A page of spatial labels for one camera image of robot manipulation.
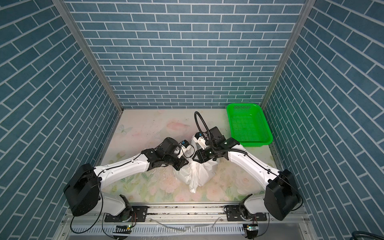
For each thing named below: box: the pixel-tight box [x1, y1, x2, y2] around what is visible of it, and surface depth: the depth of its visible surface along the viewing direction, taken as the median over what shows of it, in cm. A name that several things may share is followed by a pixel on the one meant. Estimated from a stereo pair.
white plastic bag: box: [174, 136, 220, 194], surface depth 79 cm
